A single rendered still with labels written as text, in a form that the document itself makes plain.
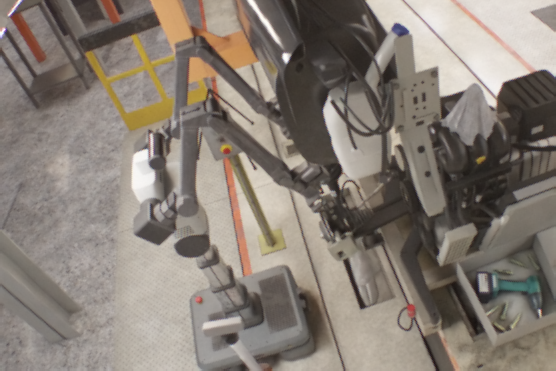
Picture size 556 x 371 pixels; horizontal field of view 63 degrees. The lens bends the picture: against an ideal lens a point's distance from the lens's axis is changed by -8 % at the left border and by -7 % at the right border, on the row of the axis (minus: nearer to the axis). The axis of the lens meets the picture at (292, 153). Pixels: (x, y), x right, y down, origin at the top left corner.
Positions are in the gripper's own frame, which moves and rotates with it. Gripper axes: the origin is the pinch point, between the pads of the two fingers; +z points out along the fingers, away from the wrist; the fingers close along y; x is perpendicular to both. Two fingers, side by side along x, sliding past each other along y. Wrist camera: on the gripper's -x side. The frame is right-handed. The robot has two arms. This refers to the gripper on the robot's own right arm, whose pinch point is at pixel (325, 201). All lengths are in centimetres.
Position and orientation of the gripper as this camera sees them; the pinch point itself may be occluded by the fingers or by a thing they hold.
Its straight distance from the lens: 191.9
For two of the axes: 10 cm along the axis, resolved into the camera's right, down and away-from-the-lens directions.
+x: -7.1, 6.3, 3.2
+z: 6.7, 4.5, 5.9
